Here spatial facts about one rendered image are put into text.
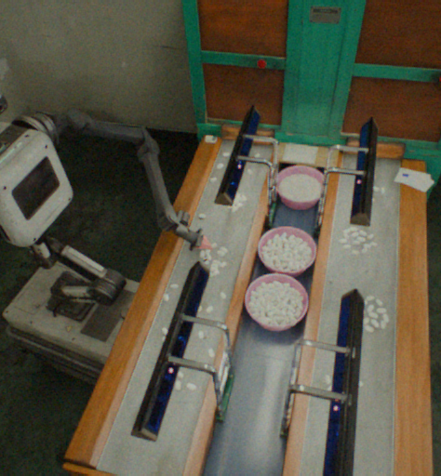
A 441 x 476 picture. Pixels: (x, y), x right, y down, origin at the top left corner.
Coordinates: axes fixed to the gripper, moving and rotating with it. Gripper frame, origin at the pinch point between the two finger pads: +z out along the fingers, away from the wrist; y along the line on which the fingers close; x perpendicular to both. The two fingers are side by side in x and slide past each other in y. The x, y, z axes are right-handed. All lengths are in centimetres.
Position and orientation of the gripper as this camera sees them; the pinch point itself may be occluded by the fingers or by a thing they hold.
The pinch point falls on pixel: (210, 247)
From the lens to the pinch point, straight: 219.0
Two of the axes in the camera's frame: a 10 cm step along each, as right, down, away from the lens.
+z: 8.1, 4.8, 3.3
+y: 2.2, -7.8, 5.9
